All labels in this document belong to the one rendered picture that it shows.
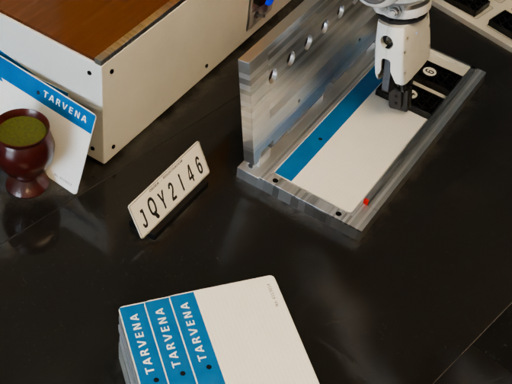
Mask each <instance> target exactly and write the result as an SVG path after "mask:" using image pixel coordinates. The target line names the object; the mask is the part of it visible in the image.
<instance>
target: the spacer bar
mask: <svg viewBox="0 0 512 384"><path fill-rule="evenodd" d="M428 61H430V62H433V63H435V64H437V65H439V66H442V67H444V68H445V69H449V70H450V71H452V72H455V73H457V74H459V75H461V76H462V77H463V76H464V75H465V74H466V73H467V72H468V70H469V69H470V66H467V65H465V64H463V63H461V62H458V61H456V60H454V59H451V58H449V57H448V56H444V55H443V54H441V53H438V52H436V51H434V50H430V56H429V58H428Z"/></svg>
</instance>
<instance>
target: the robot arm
mask: <svg viewBox="0 0 512 384"><path fill-rule="evenodd" d="M360 1H361V2H362V3H364V4H365V5H367V6H370V7H372V8H373V9H374V11H375V12H376V16H377V17H378V18H379V20H378V24H377V32H376V48H375V73H376V77H377V78H378V79H381V78H382V91H385V92H388V93H389V107H390V108H393V109H396V110H401V111H404V112H407V111H408V108H410V107H411V102H412V86H410V85H412V83H413V81H414V75H415V74H416V73H417V72H418V71H419V69H420V68H421V67H422V66H423V65H424V64H425V63H426V61H427V60H428V58H429V56H430V17H429V10H430V8H431V2H432V0H360Z"/></svg>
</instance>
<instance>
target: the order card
mask: <svg viewBox="0 0 512 384"><path fill-rule="evenodd" d="M209 172H210V170H209V168H208V166H207V163H206V159H205V157H204V155H203V151H202V149H201V146H200V143H199V142H198V141H196V142H195V143H194V144H193V145H192V146H191V147H190V148H189V149H188V150H187V151H186V152H185V153H184V154H183V155H182V156H181V157H180V158H178V159H177V160H176V161H175V162H174V163H173V164H172V165H171V166H170V167H169V168H168V169H167V170H165V171H164V172H163V173H162V174H161V175H160V176H159V177H158V178H157V179H156V180H155V181H154V182H152V183H151V184H150V185H149V186H148V187H147V188H146V189H145V190H144V191H143V192H142V193H141V194H140V195H139V196H138V197H137V198H136V199H135V200H134V201H133V202H132V203H131V204H130V205H129V206H128V209H129V212H130V214H131V216H132V218H133V221H134V223H135V225H136V228H137V230H138V233H139V236H140V238H144V237H145V236H146V235H147V234H148V233H149V232H150V231H151V230H152V229H153V228H154V227H155V226H156V225H158V224H159V223H160V222H161V221H162V220H163V219H164V218H165V217H166V216H167V215H168V214H169V213H170V212H171V211H172V210H173V209H174V208H175V207H176V206H177V205H178V204H179V203H180V202H181V201H182V200H183V199H184V198H185V197H186V196H187V195H188V194H189V193H190V192H191V191H192V190H193V189H194V188H195V187H196V186H197V185H198V184H199V183H200V182H201V181H202V180H203V179H204V178H205V177H206V176H207V175H208V174H209Z"/></svg>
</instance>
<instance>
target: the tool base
mask: <svg viewBox="0 0 512 384"><path fill-rule="evenodd" d="M375 48H376V40H374V41H373V42H372V43H371V44H370V45H369V47H368V48H367V49H366V54H365V55H364V56H363V57H362V58H361V59H360V61H359V62H358V63H357V64H356V65H355V66H354V67H353V68H352V69H351V70H350V71H349V72H346V71H347V69H346V71H345V72H344V73H343V74H342V75H341V76H340V77H339V78H338V79H337V80H336V81H334V80H331V81H330V82H329V83H328V84H327V85H326V86H325V92H324V93H323V95H322V96H321V97H320V98H319V99H318V100H317V101H316V102H315V103H314V104H313V105H312V106H311V107H310V108H309V109H308V114H307V115H306V116H305V117H304V118H303V119H302V121H301V122H300V123H299V124H298V125H297V126H296V127H295V128H294V129H293V130H292V131H291V132H290V133H289V134H288V135H287V136H284V135H285V134H286V133H284V134H283V135H282V136H281V137H280V138H279V139H278V141H277V142H276V143H275V144H274V145H271V144H269V145H268V146H267V147H266V148H265V149H264V150H263V151H262V152H261V158H260V159H259V160H258V161H257V162H256V163H255V165H253V164H251V163H249V162H245V161H243V162H242V163H241V164H240V165H239V166H238V167H237V175H236V177H238V178H240V179H242V180H243V181H246V182H248V183H249V184H251V185H253V186H255V187H257V188H259V189H261V190H262V191H264V192H266V193H268V194H270V195H272V196H274V197H276V198H277V199H279V200H282V201H283V202H285V203H287V204H289V205H290V206H293V207H295V208H297V209H298V210H300V211H302V212H304V213H306V214H308V215H309V216H311V217H313V218H315V219H317V220H319V221H320V222H323V223H324V224H326V225H328V226H330V227H332V228H333V229H336V230H338V231H339V232H342V233H343V234H345V235H347V236H349V237H351V238H353V239H354V240H356V241H358V242H359V241H360V240H361V239H362V237H363V236H364V235H365V234H366V232H367V231H368V230H369V228H370V227H371V226H372V224H373V223H374V222H375V221H376V220H377V218H378V217H379V215H380V214H381V213H382V212H383V210H384V209H385V208H386V207H387V206H388V204H389V203H390V201H391V200H392V199H393V197H394V196H395V195H396V194H397V193H398V191H399V190H400V189H401V187H402V186H403V185H404V183H405V182H406V181H407V180H408V179H409V177H410V176H411V174H412V173H413V172H414V170H415V169H416V168H417V166H419V164H420V163H421V162H422V160H423V159H424V158H425V156H426V155H427V154H428V152H429V151H430V150H431V149H432V148H433V146H434V145H435V144H436V142H437V141H438V139H439V138H440V137H441V136H442V135H443V133H444V132H445V131H446V129H447V128H448V127H449V125H450V124H451V123H452V122H453V121H454V119H455V118H456V117H457V115H458V114H459V112H460V111H461V110H462V109H463V108H464V107H465V105H466V104H467V103H468V101H469V100H470V99H471V97H472V96H473V95H474V93H476V91H477V90H478V88H479V87H480V86H481V85H482V83H483V81H484V79H485V75H486V72H484V71H482V70H481V69H476V70H475V72H474V73H473V74H472V76H471V77H470V78H469V80H468V81H467V82H466V83H465V84H464V85H463V87H462V88H461V89H460V91H459V92H458V93H457V95H456V96H455V97H454V99H452V100H451V102H450V103H449V104H448V106H447V107H446V108H445V110H444V111H443V112H442V114H441V115H440V116H439V117H438V118H437V119H436V121H435V122H434V123H433V125H432V126H431V127H430V129H429V130H428V131H427V132H426V133H425V134H424V136H423V137H422V138H421V140H420V141H419V142H418V144H417V145H416V146H415V147H414V148H413V149H412V150H411V152H410V153H409V154H408V156H407V157H406V158H405V160H404V161H403V162H402V163H401V164H400V165H399V167H398V168H397V169H396V171H395V172H394V173H393V175H392V176H391V177H390V179H388V180H387V182H386V183H385V184H384V186H383V187H382V188H381V190H380V191H379V192H378V194H377V195H376V196H375V197H374V198H373V199H372V201H371V202H370V203H369V205H368V206H367V205H366V204H364V203H363V200H364V198H365V197H366V196H367V195H368V194H367V195H366V196H365V197H364V198H363V199H362V201H361V202H360V203H359V204H358V206H357V207H356V208H355V210H354V211H353V212H352V213H348V212H346V211H344V210H342V209H340V208H338V207H336V206H335V205H333V204H331V203H329V202H327V201H325V200H323V199H321V198H319V197H317V196H316V195H314V194H311V193H309V192H308V191H306V190H303V189H302V188H301V187H298V186H296V185H295V184H292V183H290V182H289V181H287V180H285V179H283V178H281V177H279V176H277V175H275V173H274V172H275V170H276V169H277V168H278V167H279V166H280V165H281V164H282V163H283V162H284V160H285V159H286V158H287V157H288V156H289V155H290V154H291V153H292V152H293V151H294V150H295V149H296V147H297V146H298V145H299V144H300V143H301V142H302V141H303V140H304V139H305V138H306V137H307V136H308V135H309V134H310V133H311V132H312V131H313V130H314V129H315V128H316V127H317V126H318V124H319V123H320V122H321V121H322V120H323V119H324V118H325V117H326V116H327V115H328V114H329V113H330V111H331V110H332V109H333V108H334V107H335V106H336V105H337V104H338V103H339V102H340V101H341V99H342V98H343V97H344V96H345V95H346V94H347V93H348V92H349V91H350V90H351V89H352V88H353V86H355V84H356V83H358V81H359V80H361V79H362V77H364V75H365V74H366V73H367V72H368V71H369V70H370V69H371V68H372V67H373V66H374V65H375ZM426 122H427V121H426ZM426 122H425V123H426ZM425 123H424V124H425ZM422 127H423V126H422ZM422 127H421V128H422ZM419 131H420V130H418V132H419ZM416 134H417V133H416ZM416 134H415V135H414V137H415V136H416ZM414 137H413V138H414ZM413 138H412V139H411V141H412V140H413ZM409 143H410V142H409ZM409 143H408V144H409ZM406 147H407V146H406ZM406 147H404V149H405V148H406ZM404 149H403V150H404ZM403 150H402V151H401V153H402V152H403ZM401 153H400V154H401ZM400 154H399V155H398V157H399V156H400ZM398 157H397V158H398ZM397 158H396V159H397ZM396 159H395V160H396ZM393 163H394V162H393ZM393 163H392V164H393ZM392 164H391V165H392ZM391 165H390V166H391ZM390 166H389V167H388V169H389V168H390ZM388 169H387V170H388ZM387 170H386V171H385V173H386V172H387ZM385 173H384V174H385ZM384 174H383V175H384ZM383 175H382V176H383ZM382 176H381V177H382ZM274 178H276V179H277V180H278V182H277V183H274V182H273V179H274ZM380 179H381V178H380ZM380 179H379V180H380ZM379 180H378V181H379ZM378 181H377V182H378ZM377 182H376V183H375V185H376V184H377ZM375 185H374V186H375ZM374 186H373V187H372V189H373V188H374ZM372 189H371V190H372ZM371 190H370V191H371ZM370 191H369V192H370ZM369 192H368V193H369ZM336 212H341V216H337V215H336Z"/></svg>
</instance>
